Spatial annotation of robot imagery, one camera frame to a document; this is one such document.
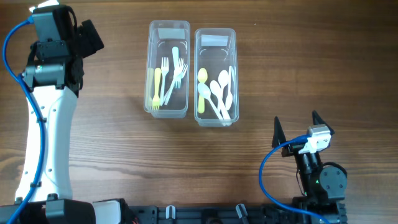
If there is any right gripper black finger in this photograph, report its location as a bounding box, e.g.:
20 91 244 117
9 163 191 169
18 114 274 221
312 110 335 135
272 116 286 147

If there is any thick-handled white spoon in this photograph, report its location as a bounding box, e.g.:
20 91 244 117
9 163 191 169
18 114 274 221
225 66 235 111

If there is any yellow plastic fork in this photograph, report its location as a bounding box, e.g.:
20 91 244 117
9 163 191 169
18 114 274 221
152 68 162 110

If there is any white spoon bowl down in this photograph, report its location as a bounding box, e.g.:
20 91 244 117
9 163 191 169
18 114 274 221
207 80 232 126

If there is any white spoon bowl up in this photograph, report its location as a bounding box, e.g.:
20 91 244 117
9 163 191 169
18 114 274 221
218 70 230 94

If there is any thin-handled white spoon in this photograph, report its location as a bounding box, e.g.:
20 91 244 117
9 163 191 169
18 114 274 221
198 83 226 127

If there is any clear plastic container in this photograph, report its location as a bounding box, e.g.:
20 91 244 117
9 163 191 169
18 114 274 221
144 20 190 119
194 28 239 124

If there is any pale blue plastic fork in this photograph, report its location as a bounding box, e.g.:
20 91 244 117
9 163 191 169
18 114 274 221
172 46 181 88

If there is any thin white plastic fork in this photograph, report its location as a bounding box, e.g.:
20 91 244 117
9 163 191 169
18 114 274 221
163 64 187 104

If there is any yellow plastic spoon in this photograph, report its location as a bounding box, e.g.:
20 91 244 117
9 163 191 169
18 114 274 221
197 68 208 114

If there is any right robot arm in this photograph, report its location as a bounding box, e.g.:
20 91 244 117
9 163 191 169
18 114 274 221
281 111 348 223

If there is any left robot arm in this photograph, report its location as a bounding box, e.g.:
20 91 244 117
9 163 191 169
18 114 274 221
1 1 134 223

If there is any right blue cable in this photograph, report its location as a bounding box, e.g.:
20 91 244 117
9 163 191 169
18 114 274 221
258 134 330 224

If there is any blue cable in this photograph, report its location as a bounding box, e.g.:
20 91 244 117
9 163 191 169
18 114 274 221
258 134 330 224
1 17 47 224

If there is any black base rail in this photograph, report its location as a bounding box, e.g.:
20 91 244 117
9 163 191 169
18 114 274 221
129 203 348 224

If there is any left blue cable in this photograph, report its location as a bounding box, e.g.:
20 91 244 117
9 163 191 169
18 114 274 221
1 17 47 224

